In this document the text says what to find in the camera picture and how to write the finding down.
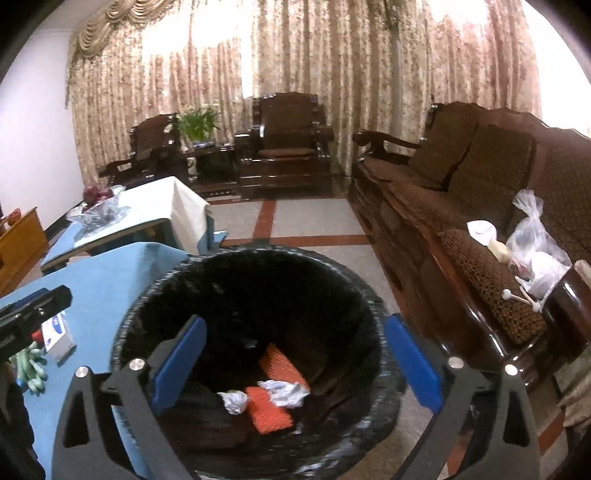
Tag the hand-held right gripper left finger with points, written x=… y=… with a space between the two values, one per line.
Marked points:
x=180 y=364

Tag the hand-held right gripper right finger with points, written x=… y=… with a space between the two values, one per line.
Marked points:
x=411 y=364

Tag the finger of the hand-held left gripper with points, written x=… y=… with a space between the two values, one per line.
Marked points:
x=46 y=304

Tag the green rubber glove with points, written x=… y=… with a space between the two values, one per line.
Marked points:
x=30 y=369

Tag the black-bagged trash bin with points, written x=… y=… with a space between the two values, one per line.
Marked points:
x=277 y=286

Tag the person's left forearm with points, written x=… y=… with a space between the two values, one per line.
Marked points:
x=14 y=424

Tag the white box with blue print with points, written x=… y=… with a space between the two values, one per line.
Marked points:
x=57 y=339

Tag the wooden TV cabinet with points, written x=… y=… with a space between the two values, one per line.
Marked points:
x=23 y=251

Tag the crumpled white paper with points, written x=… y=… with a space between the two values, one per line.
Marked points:
x=234 y=402
x=286 y=393

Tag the reddish pot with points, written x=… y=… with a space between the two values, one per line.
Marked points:
x=12 y=216

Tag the orange foam net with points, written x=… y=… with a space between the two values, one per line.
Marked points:
x=281 y=364
x=268 y=415

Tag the glass fruit bowl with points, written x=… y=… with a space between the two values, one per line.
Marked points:
x=99 y=214

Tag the brown patterned seat pad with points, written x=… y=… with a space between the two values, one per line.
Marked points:
x=489 y=281

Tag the red apple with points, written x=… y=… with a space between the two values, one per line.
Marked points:
x=91 y=194
x=105 y=193

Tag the white ball-tipped stick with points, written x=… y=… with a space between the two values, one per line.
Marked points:
x=531 y=300
x=517 y=296

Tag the dark wooden sofa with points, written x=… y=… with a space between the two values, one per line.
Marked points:
x=415 y=230

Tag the cream cylinder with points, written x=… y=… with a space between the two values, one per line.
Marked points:
x=501 y=251

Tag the rectangular blue tablecloth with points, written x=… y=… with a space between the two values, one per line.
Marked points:
x=152 y=203

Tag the clear plastic bag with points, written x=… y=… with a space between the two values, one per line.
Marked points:
x=535 y=249

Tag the dark wooden armchair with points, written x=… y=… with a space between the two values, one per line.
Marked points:
x=286 y=120
x=152 y=138

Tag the dark wooden side table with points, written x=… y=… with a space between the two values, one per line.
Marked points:
x=212 y=164

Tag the brown back cushion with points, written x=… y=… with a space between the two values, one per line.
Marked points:
x=494 y=170
x=443 y=143

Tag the potted green plant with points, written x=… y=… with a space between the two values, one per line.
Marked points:
x=198 y=122

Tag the beige patterned curtain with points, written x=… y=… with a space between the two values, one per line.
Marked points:
x=323 y=55

